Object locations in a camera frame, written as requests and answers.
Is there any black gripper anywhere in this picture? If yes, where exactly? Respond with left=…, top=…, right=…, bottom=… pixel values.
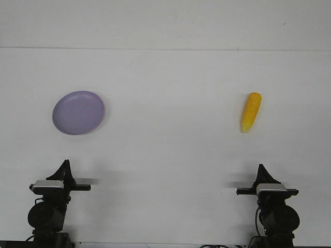
left=236, top=164, right=298, bottom=207
left=42, top=159, right=91, bottom=207

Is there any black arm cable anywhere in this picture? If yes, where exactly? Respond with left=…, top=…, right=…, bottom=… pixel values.
left=254, top=200, right=264, bottom=237

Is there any yellow toy corn cob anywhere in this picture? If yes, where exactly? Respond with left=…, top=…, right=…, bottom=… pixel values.
left=240, top=92, right=262, bottom=133

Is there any purple round plate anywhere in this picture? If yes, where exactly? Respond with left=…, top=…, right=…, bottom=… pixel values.
left=52, top=90, right=106, bottom=135

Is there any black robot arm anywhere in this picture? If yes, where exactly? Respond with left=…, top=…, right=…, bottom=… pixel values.
left=236, top=164, right=300, bottom=247
left=25, top=159, right=91, bottom=247

